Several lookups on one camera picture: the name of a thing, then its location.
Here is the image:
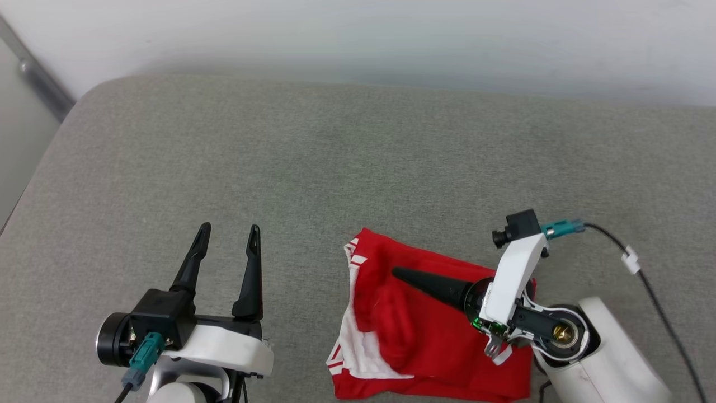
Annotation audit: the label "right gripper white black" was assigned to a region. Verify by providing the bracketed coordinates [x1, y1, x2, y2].
[392, 232, 549, 367]

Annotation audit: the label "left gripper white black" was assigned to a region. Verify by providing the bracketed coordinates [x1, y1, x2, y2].
[168, 222, 275, 377]

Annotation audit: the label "red and white shorts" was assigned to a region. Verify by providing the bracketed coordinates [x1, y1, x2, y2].
[326, 227, 538, 403]

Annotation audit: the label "grey fabric sofa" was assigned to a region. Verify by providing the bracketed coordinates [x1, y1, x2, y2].
[0, 74, 716, 403]

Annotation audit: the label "white cable clip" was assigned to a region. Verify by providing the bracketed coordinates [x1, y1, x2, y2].
[622, 245, 642, 275]

